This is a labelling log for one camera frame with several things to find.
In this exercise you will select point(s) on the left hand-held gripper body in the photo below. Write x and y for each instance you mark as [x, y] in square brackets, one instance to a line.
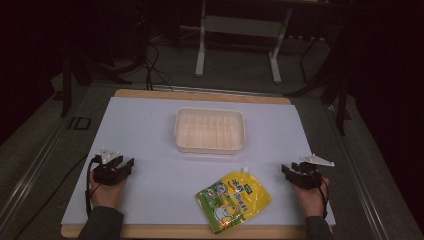
[107, 173]

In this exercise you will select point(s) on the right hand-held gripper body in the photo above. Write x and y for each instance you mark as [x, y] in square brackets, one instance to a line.
[311, 173]

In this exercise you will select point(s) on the person's left hand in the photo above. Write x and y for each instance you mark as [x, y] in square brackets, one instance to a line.
[108, 195]

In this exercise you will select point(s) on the person's right hand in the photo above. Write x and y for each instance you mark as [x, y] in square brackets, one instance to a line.
[311, 201]

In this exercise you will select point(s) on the white table mat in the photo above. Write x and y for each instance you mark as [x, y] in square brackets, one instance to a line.
[160, 166]

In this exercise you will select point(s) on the dark floor plate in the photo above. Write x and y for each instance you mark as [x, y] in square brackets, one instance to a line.
[79, 123]

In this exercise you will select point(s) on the yellow spouted pouch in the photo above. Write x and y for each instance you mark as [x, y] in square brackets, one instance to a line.
[233, 200]

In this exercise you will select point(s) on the white plastic basket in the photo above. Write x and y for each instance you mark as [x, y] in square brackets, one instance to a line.
[210, 130]

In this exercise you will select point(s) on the dark tripod stand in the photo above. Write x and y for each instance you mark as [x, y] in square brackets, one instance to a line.
[333, 83]

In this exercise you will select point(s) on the dark metal stand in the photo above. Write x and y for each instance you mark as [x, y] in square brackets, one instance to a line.
[66, 83]

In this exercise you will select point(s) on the wooden table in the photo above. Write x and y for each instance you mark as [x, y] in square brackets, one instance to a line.
[200, 96]

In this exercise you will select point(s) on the white metal stand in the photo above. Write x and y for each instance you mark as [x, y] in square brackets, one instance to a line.
[240, 28]

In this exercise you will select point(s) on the metal floor rail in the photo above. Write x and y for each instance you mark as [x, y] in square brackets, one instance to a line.
[360, 173]
[30, 173]

